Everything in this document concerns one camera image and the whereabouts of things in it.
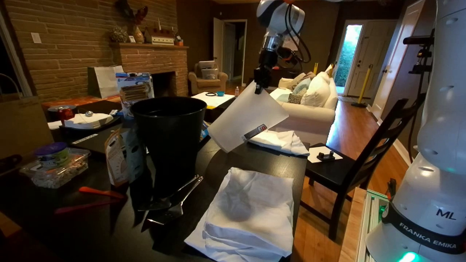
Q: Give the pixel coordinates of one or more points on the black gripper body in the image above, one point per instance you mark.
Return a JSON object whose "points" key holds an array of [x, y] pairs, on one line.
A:
{"points": [[265, 67]]}

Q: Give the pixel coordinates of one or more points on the white translucent cone shade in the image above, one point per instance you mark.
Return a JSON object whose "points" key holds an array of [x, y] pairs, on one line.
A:
{"points": [[242, 116]]}

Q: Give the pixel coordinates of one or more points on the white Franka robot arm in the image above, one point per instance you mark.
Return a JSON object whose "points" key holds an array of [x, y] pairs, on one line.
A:
{"points": [[437, 145]]}

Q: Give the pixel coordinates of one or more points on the white coffee table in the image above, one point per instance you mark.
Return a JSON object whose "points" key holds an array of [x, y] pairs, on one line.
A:
{"points": [[212, 99]]}

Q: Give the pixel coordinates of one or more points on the beige armchair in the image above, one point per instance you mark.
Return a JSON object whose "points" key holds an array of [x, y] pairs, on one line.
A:
{"points": [[205, 85]]}

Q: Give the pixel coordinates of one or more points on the cream sofa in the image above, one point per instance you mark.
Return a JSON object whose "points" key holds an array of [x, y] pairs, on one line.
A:
{"points": [[310, 116]]}

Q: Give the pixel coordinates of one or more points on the small rumpled white cloth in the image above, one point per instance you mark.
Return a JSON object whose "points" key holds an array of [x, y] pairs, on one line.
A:
{"points": [[281, 141]]}

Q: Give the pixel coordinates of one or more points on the bright glass door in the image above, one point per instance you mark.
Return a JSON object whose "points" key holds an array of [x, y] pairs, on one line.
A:
{"points": [[348, 52]]}

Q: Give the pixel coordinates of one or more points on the white paper sheet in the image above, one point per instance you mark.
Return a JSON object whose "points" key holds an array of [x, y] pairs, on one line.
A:
{"points": [[314, 154]]}

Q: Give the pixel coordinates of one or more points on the yellow broom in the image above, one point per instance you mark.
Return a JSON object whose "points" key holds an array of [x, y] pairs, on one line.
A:
{"points": [[364, 84]]}

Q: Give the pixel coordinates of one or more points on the brick fireplace mantel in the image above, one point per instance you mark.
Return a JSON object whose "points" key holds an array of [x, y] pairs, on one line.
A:
{"points": [[154, 59]]}

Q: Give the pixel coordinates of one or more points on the black plastic bin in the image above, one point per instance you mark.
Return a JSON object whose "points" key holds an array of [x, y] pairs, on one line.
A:
{"points": [[169, 135]]}

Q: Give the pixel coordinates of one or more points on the white open door panel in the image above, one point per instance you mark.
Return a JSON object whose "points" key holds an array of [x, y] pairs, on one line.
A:
{"points": [[393, 62]]}

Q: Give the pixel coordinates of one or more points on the vase with dried plant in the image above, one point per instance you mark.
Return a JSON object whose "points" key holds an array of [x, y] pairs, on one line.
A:
{"points": [[138, 33]]}

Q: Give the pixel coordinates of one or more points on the standing blue white package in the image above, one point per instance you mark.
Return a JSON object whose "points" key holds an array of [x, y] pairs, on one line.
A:
{"points": [[134, 88]]}

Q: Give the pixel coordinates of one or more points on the dark wooden chair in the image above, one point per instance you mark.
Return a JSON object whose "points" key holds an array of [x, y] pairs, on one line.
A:
{"points": [[368, 154]]}

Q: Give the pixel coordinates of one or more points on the large folded white cloth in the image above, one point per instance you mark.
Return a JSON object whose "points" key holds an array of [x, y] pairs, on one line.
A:
{"points": [[252, 212]]}

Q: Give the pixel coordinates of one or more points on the metal tongs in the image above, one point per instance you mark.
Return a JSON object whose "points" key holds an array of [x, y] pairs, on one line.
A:
{"points": [[179, 196]]}

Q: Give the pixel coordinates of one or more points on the white board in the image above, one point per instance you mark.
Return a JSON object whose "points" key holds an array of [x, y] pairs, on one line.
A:
{"points": [[108, 80]]}

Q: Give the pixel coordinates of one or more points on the white printed pouch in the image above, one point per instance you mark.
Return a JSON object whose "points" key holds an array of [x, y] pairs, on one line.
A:
{"points": [[116, 160]]}

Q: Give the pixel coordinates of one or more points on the wooden mounting board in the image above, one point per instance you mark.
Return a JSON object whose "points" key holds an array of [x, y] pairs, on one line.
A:
{"points": [[351, 227]]}

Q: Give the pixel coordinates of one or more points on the white wrapped bundle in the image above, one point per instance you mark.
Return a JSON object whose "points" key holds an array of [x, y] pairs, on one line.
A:
{"points": [[87, 119]]}

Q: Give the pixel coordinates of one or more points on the clear plastic food container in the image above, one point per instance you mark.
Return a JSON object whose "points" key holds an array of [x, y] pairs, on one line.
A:
{"points": [[58, 168]]}

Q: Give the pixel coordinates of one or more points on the brown cardboard box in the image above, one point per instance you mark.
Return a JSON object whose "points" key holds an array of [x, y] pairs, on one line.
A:
{"points": [[23, 125]]}

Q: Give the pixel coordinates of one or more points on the white interior doorway frame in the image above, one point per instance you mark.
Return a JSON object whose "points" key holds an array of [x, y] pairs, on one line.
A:
{"points": [[245, 48]]}

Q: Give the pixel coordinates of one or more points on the black camera stand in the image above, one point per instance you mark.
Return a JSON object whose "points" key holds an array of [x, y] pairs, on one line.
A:
{"points": [[422, 58]]}

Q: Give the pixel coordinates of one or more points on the white light switch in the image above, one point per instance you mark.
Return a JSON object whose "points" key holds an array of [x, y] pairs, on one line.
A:
{"points": [[36, 37]]}

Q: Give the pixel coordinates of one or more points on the white door frame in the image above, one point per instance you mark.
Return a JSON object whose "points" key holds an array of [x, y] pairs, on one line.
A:
{"points": [[14, 62]]}

